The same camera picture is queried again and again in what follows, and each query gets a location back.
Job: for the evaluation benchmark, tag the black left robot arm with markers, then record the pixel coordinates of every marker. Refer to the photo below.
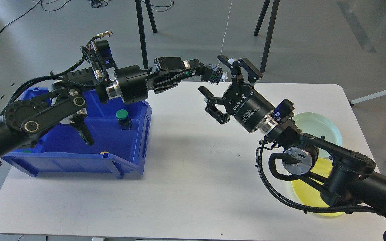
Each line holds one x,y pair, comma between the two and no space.
41,103

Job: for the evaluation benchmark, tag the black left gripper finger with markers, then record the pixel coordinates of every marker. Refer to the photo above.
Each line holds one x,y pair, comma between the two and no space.
161,83
166,65

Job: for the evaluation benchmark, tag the light green plate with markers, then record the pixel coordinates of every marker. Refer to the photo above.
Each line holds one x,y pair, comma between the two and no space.
318,125

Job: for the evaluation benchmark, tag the white power plug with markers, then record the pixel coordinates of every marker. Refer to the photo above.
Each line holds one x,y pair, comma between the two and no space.
228,77

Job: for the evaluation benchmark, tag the black tripod legs left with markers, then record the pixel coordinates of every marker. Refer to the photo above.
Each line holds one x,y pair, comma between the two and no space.
141,28

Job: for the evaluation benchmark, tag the yellow plate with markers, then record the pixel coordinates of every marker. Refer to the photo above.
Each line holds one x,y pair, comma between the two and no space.
306,194

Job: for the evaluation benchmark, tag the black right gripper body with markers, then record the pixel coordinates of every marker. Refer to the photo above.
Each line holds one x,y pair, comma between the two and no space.
249,108

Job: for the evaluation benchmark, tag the black tripod legs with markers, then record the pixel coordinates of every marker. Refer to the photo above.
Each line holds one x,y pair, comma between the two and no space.
269,35
141,28

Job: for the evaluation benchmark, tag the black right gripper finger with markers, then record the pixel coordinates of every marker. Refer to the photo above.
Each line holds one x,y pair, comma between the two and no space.
212,101
236,65

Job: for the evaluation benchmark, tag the blue plastic bin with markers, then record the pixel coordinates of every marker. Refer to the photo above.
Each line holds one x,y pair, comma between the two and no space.
63,150

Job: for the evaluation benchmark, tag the black tripod legs right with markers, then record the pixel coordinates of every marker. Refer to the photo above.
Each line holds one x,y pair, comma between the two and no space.
269,35

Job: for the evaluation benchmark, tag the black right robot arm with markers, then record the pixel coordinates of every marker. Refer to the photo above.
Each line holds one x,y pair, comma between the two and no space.
345,179

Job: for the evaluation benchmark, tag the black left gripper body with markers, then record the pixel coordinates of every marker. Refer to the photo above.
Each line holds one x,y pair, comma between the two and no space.
129,84

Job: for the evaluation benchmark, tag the green push button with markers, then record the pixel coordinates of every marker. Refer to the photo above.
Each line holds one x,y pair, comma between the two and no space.
214,73
124,120

